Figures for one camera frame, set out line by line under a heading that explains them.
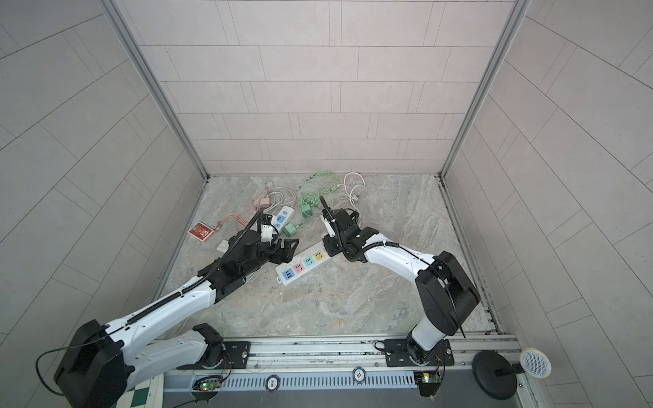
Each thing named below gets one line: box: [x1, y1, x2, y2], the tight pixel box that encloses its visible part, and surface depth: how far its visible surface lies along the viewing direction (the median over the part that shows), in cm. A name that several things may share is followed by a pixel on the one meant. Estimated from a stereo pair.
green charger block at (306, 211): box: [300, 204, 314, 218], surface depth 104 cm
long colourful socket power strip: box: [275, 241, 332, 287], surface depth 88 cm
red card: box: [187, 221, 215, 243], surface depth 98 cm
